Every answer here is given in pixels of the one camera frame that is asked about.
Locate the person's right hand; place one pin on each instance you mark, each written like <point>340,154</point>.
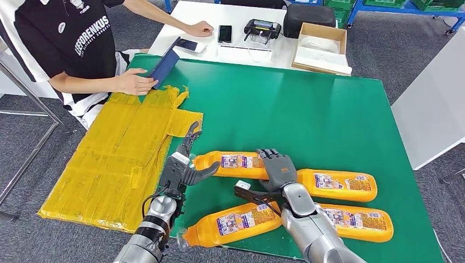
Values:
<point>134,82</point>

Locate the person's left hand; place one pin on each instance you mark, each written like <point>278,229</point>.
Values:
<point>199,29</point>

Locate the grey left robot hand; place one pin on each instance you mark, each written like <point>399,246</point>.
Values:
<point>192,176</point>

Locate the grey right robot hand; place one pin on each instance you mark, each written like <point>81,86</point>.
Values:
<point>279,170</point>

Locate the blue tablet case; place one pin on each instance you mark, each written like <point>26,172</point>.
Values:
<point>165,67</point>

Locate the orange detergent bottle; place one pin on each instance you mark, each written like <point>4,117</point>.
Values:
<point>236,173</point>
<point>338,194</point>
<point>363,234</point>
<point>218,236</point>

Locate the person's left forearm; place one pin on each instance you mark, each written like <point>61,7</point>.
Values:
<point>156,13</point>

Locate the person's right forearm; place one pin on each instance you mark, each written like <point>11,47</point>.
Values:
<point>83,83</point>

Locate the white table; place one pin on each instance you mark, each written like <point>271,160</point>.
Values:
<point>432,109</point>
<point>203,11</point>

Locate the white-cased smartphone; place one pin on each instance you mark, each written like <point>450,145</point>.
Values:
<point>189,46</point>

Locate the black smartphone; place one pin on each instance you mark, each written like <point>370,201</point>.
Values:
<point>225,33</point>

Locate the black remote controller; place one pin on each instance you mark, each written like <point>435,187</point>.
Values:
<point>262,28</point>

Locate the yellow taped cardboard sheet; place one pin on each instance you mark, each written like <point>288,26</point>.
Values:
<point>116,156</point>

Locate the person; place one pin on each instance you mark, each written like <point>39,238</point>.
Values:
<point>72,36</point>

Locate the black carry case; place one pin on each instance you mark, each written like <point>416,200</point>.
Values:
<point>308,20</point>

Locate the white foam sheet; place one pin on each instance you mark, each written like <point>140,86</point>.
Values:
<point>321,61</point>

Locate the open cardboard box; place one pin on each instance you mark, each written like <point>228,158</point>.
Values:
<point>319,31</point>

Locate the white oval pad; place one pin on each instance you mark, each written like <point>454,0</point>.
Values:
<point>321,44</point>

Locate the green plastic crate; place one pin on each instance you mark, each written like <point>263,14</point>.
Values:
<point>341,12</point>
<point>385,3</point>
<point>439,4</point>

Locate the black table foot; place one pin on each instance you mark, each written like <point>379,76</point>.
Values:
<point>454,178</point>

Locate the blue metal rack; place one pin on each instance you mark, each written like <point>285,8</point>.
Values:
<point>410,8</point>

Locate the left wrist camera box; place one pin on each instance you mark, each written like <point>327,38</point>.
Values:
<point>172,174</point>

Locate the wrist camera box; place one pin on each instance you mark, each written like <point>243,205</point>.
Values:
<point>172,174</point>
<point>254,196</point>

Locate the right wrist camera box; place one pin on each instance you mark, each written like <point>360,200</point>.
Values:
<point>254,196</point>

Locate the blue metal post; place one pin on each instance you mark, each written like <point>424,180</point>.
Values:
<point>168,5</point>

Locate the grey metal frame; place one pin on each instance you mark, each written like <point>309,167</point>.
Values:
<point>57,122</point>

